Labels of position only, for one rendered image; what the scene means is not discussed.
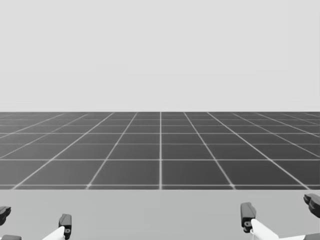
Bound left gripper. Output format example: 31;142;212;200
0;205;73;240

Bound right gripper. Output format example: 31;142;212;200
240;193;320;240

